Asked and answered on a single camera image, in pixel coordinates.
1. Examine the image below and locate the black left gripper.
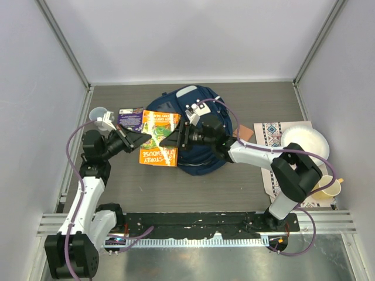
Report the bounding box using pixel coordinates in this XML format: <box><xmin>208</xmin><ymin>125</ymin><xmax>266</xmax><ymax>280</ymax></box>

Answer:
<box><xmin>100</xmin><ymin>124</ymin><xmax>151</xmax><ymax>160</ymax></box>

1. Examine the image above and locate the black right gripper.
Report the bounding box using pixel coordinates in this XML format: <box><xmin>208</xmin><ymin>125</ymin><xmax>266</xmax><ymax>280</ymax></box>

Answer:
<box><xmin>160</xmin><ymin>119</ymin><xmax>215</xmax><ymax>153</ymax></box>

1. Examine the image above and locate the purple paperback book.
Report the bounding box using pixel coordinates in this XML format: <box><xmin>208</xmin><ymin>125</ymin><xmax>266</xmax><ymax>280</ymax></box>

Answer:
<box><xmin>118</xmin><ymin>107</ymin><xmax>144</xmax><ymax>132</ymax></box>

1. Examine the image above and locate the orange paperback book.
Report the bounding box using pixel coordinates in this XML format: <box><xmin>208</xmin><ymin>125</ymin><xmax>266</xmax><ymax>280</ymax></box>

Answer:
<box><xmin>139</xmin><ymin>110</ymin><xmax>180</xmax><ymax>167</ymax></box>

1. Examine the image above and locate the navy blue student backpack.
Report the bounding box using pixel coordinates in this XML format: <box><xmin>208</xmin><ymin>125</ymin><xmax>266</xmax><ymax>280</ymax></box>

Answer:
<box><xmin>147</xmin><ymin>85</ymin><xmax>234</xmax><ymax>176</ymax></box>

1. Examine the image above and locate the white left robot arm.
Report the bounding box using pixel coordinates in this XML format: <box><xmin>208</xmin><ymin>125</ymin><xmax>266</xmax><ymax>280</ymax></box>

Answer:
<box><xmin>45</xmin><ymin>125</ymin><xmax>151</xmax><ymax>280</ymax></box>

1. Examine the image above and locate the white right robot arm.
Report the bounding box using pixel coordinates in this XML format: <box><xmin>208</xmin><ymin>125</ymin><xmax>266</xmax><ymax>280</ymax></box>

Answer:
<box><xmin>159</xmin><ymin>115</ymin><xmax>322</xmax><ymax>231</ymax></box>

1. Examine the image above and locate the light blue cup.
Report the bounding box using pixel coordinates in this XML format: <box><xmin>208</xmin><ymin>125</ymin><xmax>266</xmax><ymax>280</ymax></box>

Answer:
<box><xmin>88</xmin><ymin>107</ymin><xmax>107</xmax><ymax>131</ymax></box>

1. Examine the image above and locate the tan leather wallet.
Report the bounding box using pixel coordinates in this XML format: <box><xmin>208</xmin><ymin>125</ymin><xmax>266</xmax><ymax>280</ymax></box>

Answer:
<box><xmin>233</xmin><ymin>125</ymin><xmax>254</xmax><ymax>142</ymax></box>

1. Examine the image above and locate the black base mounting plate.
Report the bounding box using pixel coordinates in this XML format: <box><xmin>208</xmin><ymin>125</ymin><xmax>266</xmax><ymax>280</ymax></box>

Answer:
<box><xmin>124</xmin><ymin>211</ymin><xmax>300</xmax><ymax>240</ymax></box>

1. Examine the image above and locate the patterned white placemat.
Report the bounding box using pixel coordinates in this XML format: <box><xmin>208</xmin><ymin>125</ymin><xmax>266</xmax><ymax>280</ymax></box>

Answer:
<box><xmin>252</xmin><ymin>121</ymin><xmax>335</xmax><ymax>208</ymax></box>

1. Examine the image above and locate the white paper plate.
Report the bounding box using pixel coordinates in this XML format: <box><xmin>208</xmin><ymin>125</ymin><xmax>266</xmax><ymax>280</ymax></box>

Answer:
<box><xmin>281</xmin><ymin>125</ymin><xmax>330</xmax><ymax>160</ymax></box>

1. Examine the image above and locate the yellow cup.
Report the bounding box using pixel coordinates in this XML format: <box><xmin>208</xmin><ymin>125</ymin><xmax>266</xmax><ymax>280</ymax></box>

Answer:
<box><xmin>312</xmin><ymin>175</ymin><xmax>344</xmax><ymax>201</ymax></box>

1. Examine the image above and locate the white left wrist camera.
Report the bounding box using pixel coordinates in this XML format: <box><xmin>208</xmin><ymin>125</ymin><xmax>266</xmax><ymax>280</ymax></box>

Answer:
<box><xmin>102</xmin><ymin>111</ymin><xmax>115</xmax><ymax>132</ymax></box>

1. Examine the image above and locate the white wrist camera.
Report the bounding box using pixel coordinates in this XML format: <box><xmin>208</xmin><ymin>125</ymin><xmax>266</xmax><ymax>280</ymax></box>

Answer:
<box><xmin>102</xmin><ymin>111</ymin><xmax>115</xmax><ymax>132</ymax></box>
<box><xmin>185</xmin><ymin>102</ymin><xmax>211</xmax><ymax>126</ymax></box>

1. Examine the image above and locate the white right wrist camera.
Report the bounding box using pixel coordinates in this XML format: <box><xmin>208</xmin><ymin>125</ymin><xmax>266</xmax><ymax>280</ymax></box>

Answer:
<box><xmin>185</xmin><ymin>102</ymin><xmax>211</xmax><ymax>126</ymax></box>

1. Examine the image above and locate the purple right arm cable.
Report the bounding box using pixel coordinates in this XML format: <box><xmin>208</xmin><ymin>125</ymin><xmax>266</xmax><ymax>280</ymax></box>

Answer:
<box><xmin>197</xmin><ymin>98</ymin><xmax>338</xmax><ymax>258</ymax></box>

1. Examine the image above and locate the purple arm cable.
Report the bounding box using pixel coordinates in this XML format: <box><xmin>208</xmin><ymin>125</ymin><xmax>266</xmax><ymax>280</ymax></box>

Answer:
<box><xmin>64</xmin><ymin>119</ymin><xmax>155</xmax><ymax>280</ymax></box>
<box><xmin>197</xmin><ymin>98</ymin><xmax>338</xmax><ymax>258</ymax></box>

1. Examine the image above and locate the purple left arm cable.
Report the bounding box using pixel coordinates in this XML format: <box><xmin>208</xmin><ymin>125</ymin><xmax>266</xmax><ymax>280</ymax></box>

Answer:
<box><xmin>64</xmin><ymin>119</ymin><xmax>155</xmax><ymax>280</ymax></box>

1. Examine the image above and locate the perforated metal rail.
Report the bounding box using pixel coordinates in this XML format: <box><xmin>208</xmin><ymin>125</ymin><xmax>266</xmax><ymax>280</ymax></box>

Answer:
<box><xmin>133</xmin><ymin>235</ymin><xmax>269</xmax><ymax>249</ymax></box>

